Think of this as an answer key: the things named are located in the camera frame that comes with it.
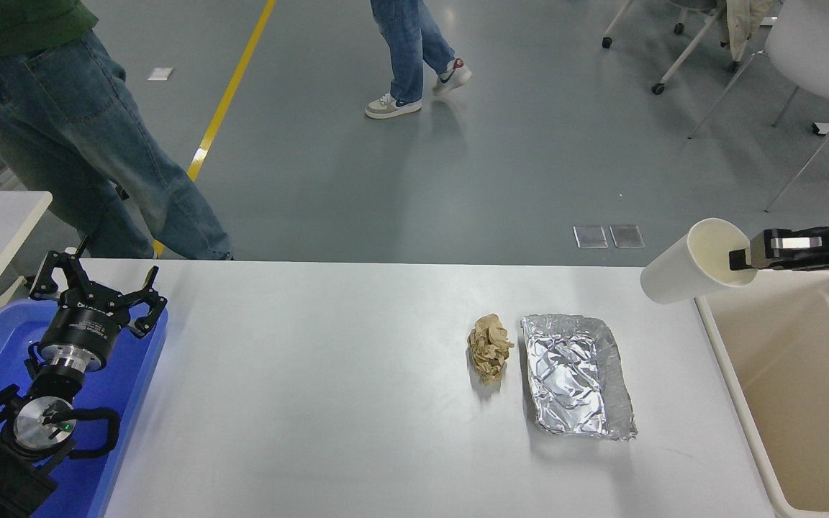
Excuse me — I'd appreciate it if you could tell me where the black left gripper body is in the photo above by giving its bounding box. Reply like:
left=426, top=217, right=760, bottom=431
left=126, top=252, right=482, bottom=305
left=40, top=291, right=132, bottom=362

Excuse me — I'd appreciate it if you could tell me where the white paper cup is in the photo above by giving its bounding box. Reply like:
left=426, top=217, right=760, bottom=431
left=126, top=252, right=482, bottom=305
left=640, top=217, right=761, bottom=305

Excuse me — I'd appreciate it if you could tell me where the silver foil tray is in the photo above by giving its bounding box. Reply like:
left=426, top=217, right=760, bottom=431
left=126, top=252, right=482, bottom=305
left=520, top=313, right=638, bottom=441

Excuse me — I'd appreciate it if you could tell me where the tan paper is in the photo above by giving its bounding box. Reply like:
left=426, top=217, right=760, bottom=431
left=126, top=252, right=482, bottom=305
left=467, top=314, right=515, bottom=385

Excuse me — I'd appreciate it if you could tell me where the large pale bin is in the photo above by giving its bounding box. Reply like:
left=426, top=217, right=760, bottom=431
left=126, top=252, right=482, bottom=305
left=695, top=268, right=829, bottom=518

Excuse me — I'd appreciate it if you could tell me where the person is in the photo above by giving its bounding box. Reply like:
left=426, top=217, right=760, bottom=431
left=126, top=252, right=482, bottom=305
left=365, top=0, right=473, bottom=120
left=0, top=0, right=234, bottom=261

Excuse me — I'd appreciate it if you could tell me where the white shell chair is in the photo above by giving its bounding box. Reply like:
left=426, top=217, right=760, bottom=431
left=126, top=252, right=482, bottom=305
left=687, top=0, right=829, bottom=213

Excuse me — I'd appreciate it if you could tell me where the pale hanging cloth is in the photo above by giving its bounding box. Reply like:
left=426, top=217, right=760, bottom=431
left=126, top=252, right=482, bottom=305
left=718, top=0, right=775, bottom=62

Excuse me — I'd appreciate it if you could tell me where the office chair caster base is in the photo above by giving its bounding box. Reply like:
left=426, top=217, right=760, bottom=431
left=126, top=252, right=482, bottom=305
left=663, top=0, right=719, bottom=35

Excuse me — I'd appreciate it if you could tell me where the white rolling table frame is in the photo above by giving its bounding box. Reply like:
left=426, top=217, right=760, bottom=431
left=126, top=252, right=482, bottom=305
left=600, top=0, right=740, bottom=96

